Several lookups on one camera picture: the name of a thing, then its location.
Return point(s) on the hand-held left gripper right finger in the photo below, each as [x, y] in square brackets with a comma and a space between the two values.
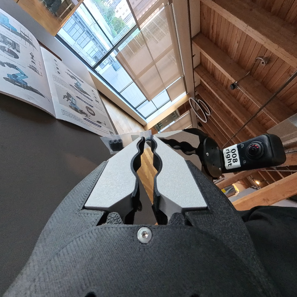
[178, 185]

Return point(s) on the dark grey desk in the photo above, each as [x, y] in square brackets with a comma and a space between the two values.
[46, 150]

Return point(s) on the printed instruction booklet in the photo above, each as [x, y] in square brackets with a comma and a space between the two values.
[30, 69]

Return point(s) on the clear bag of black spacers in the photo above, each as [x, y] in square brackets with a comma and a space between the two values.
[113, 142]

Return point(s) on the person's black clothing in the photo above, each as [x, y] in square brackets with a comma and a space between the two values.
[273, 243]

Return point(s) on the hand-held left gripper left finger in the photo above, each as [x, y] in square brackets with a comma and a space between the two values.
[111, 183]

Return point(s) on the beige roller blind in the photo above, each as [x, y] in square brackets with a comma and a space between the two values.
[150, 58]

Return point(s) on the large glazed window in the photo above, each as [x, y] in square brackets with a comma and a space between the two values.
[81, 34]

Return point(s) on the black ceiling fixture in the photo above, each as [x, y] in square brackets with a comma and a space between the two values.
[234, 85]

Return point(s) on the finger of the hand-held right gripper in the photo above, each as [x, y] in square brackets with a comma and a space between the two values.
[191, 160]
[178, 137]

